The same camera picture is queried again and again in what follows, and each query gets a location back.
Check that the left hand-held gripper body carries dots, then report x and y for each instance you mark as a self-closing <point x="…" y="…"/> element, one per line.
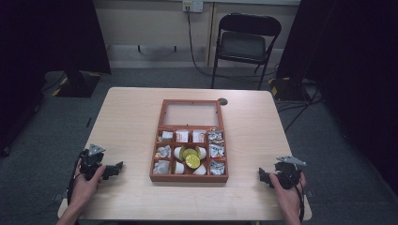
<point x="90" y="161"/>

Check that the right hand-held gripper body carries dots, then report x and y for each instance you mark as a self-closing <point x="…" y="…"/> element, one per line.
<point x="289" y="175"/>

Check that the wooden compartment box with lid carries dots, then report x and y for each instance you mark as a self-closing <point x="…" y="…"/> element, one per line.
<point x="187" y="178"/>

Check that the person's right hand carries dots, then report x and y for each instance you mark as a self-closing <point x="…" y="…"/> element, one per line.
<point x="289" y="200"/>

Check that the person's left hand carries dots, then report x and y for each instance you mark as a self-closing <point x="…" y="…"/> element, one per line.
<point x="83" y="189"/>

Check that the small black stick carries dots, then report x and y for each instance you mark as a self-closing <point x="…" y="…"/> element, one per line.
<point x="88" y="122"/>

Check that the crumpled silver packet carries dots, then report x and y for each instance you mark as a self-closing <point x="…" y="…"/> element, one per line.
<point x="167" y="136"/>
<point x="161" y="167"/>
<point x="163" y="152"/>

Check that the silver blue printed packet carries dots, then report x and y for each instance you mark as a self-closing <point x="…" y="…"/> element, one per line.
<point x="217" y="151"/>
<point x="217" y="168"/>
<point x="216" y="137"/>

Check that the white orange packet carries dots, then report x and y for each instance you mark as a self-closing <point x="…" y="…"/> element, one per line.
<point x="181" y="136"/>
<point x="198" y="136"/>

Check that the black stand base yellow tape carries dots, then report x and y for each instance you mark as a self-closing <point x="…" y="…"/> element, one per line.
<point x="78" y="86"/>
<point x="287" y="89"/>

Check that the black folding chair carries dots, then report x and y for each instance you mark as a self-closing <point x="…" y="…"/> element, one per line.
<point x="242" y="45"/>

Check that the black curtain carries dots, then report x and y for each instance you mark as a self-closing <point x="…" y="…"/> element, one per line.
<point x="47" y="31"/>
<point x="359" y="47"/>

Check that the white wall socket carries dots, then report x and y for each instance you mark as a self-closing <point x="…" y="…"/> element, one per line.
<point x="193" y="5"/>

